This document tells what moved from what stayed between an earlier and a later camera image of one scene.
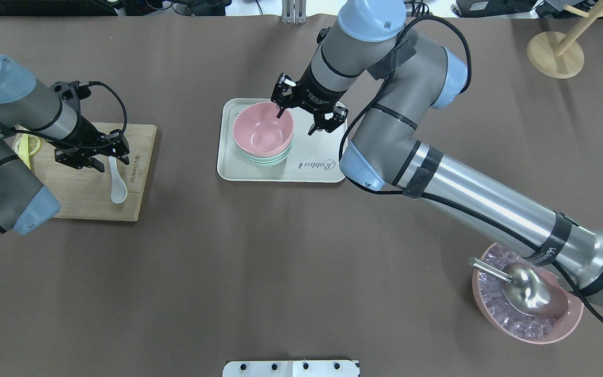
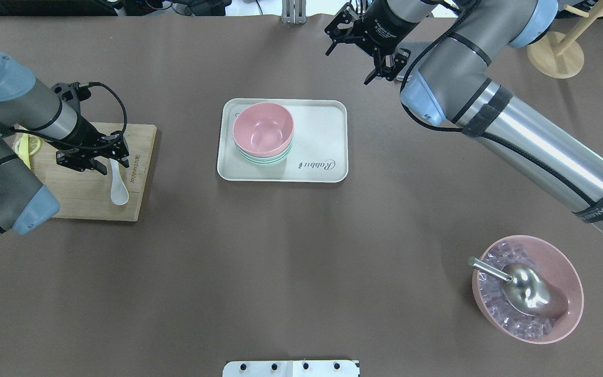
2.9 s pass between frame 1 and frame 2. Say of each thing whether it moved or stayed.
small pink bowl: stayed
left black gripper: stayed
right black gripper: moved
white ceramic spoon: stayed
